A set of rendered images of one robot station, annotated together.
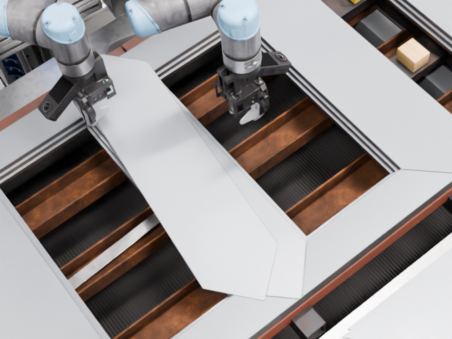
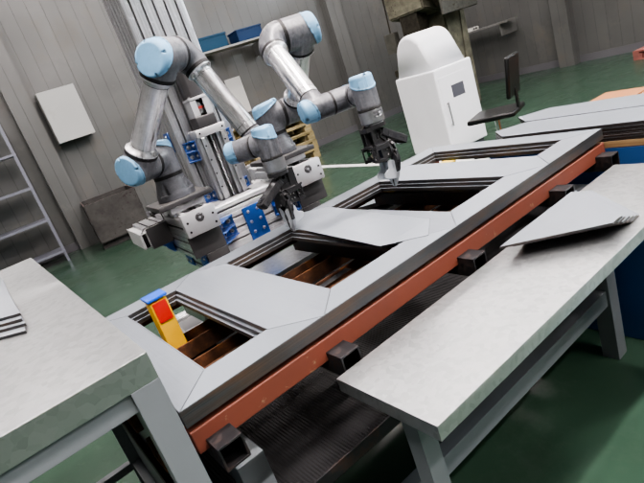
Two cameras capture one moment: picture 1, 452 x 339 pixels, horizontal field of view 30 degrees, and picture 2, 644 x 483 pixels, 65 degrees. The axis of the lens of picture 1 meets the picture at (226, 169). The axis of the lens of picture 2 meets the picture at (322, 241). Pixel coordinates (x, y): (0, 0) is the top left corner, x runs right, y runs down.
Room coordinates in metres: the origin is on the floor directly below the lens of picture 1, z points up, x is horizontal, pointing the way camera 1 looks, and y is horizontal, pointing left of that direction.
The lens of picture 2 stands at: (-0.57, 0.24, 1.31)
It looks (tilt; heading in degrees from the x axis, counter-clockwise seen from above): 18 degrees down; 359
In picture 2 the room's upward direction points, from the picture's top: 19 degrees counter-clockwise
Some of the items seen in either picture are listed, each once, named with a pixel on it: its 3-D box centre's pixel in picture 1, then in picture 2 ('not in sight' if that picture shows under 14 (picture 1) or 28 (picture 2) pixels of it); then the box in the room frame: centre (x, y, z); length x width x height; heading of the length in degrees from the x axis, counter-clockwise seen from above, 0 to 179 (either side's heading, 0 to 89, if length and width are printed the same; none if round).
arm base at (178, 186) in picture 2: not in sight; (172, 185); (1.48, 0.69, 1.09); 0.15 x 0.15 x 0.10
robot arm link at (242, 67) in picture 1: (243, 54); (372, 117); (1.02, -0.06, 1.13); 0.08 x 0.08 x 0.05
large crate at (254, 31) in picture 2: not in sight; (245, 34); (8.73, 0.15, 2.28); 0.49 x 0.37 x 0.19; 116
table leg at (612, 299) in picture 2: not in sight; (602, 275); (1.01, -0.70, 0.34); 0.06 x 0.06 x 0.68; 31
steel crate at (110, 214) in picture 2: not in sight; (115, 216); (7.09, 2.89, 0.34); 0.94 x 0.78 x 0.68; 26
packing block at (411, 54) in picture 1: (412, 55); not in sight; (1.21, -0.48, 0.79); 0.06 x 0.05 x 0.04; 31
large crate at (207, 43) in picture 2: not in sight; (208, 45); (8.42, 0.78, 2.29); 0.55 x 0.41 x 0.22; 116
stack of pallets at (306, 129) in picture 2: not in sight; (274, 143); (8.40, 0.30, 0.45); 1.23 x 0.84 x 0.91; 116
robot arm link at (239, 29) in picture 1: (239, 25); (363, 92); (1.02, -0.06, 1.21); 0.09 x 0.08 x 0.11; 14
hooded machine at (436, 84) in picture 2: not in sight; (438, 92); (5.23, -1.67, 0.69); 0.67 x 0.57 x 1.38; 24
